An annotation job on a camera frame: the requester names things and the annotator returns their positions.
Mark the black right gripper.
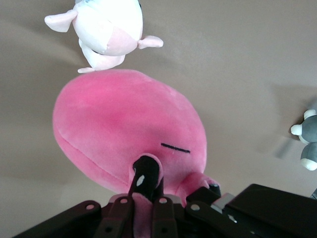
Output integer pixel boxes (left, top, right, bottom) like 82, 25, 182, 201
212, 184, 317, 238

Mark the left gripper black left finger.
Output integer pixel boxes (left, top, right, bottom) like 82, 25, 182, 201
12, 194, 136, 238

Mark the grey and white husky plush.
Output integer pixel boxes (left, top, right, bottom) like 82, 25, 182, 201
290, 100, 317, 171

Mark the pink round plush toy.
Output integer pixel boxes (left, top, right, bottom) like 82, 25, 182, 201
52, 69, 221, 238

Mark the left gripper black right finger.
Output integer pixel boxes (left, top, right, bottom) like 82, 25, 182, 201
151, 187, 251, 238

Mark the white and pink dog plush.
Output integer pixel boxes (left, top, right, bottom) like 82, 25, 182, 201
44, 0, 164, 74

